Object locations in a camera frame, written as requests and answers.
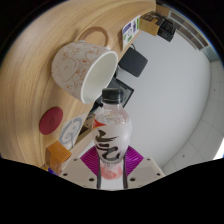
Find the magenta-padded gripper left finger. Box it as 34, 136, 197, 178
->
59, 146, 103, 190

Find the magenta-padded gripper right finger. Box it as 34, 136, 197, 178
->
121, 146, 166, 190

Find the white drink bottle black cap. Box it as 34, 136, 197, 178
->
92, 88, 133, 181

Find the round grey printed sheet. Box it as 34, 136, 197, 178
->
59, 116, 84, 151

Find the flat round red coaster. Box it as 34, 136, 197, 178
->
38, 106, 64, 136

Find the white mug with orange print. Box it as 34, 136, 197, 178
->
50, 26, 120, 105

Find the black office chair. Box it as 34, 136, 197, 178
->
118, 44, 149, 78

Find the black carton box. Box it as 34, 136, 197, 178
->
149, 11, 177, 43

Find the brown cardboard box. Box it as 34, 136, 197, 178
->
139, 16, 161, 36

